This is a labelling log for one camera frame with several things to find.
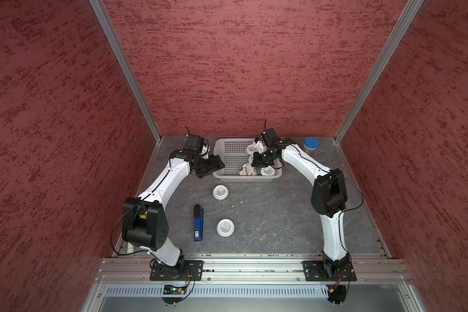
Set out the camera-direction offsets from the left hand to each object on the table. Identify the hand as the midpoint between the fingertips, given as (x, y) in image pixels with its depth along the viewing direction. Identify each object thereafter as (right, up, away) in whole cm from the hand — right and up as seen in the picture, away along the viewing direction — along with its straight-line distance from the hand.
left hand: (217, 171), depth 85 cm
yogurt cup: (+1, -10, +4) cm, 11 cm away
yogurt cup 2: (+4, -23, -6) cm, 24 cm away
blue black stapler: (-8, -23, -2) cm, 24 cm away
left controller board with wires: (-17, -44, -13) cm, 49 cm away
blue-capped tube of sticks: (+45, +13, +7) cm, 47 cm away
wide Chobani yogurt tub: (+14, 0, +12) cm, 19 cm away
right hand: (+17, +2, +8) cm, 19 cm away
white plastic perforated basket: (+6, +9, +25) cm, 27 cm away
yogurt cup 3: (+24, -1, +10) cm, 26 cm away
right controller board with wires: (+46, -44, -16) cm, 65 cm away
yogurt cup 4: (+16, +11, +20) cm, 28 cm away
